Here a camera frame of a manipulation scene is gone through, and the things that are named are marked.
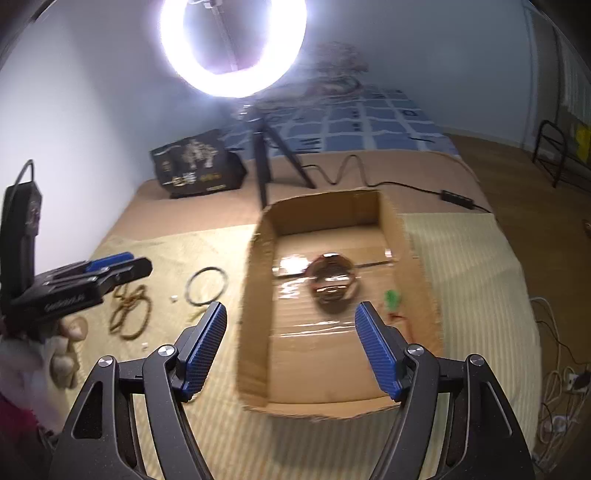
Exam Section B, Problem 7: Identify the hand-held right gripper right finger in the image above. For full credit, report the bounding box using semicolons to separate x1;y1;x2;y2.
355;301;536;480

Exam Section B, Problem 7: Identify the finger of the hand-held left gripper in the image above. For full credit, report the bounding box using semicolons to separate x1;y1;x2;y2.
85;252;136;274
95;257;153;297

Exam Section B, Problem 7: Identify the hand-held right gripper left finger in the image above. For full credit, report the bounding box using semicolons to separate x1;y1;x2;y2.
48;301;228;480

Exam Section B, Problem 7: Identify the brown wooden bead bracelet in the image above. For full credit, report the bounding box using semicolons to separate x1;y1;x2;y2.
108;284;153;341

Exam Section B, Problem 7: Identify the cardboard box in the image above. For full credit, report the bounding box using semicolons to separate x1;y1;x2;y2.
235;188;446;421

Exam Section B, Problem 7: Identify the black bangle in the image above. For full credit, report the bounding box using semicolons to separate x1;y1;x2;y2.
185;267;229;306

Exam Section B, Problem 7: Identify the person's left forearm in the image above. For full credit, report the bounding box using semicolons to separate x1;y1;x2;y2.
0;323;65;435

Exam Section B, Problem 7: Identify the person's left hand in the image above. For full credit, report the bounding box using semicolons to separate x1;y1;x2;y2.
46;316;89;391

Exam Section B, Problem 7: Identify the green pendant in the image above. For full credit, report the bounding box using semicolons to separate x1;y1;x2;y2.
384;289;409;326

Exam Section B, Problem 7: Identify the yellow striped cloth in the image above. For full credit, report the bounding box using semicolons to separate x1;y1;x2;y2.
69;212;541;480

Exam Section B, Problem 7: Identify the black printed bag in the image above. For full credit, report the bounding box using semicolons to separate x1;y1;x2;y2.
150;129;247;199

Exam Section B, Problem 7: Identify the black tripod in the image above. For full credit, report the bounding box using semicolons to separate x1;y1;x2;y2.
250;104;317;209

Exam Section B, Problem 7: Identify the white power strip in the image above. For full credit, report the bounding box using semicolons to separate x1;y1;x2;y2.
566;369;591;394

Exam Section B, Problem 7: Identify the blue checkered blanket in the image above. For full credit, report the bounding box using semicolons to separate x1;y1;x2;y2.
222;85;458;160

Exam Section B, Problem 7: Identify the black gooseneck phone holder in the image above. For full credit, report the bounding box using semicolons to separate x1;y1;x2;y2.
189;0;238;72

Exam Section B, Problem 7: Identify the black metal rack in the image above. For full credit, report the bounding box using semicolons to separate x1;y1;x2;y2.
533;120;591;188

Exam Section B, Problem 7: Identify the floral pillow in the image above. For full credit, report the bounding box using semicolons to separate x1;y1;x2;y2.
295;41;370;93

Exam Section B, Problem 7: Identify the striped hanging towel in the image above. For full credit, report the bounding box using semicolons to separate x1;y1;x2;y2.
554;37;588;116

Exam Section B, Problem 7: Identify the brown strap wristwatch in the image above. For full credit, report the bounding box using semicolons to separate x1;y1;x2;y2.
307;253;356;315

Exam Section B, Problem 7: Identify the black light cable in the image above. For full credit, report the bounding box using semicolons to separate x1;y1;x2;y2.
300;154;491;214

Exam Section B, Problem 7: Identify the black cable controller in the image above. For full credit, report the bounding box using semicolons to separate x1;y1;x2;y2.
441;189;474;208

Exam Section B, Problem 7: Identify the white cable bundle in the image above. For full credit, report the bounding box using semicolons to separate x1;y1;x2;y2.
530;295;591;464

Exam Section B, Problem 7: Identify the white ring light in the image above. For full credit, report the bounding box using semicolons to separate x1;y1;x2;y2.
159;0;308;97

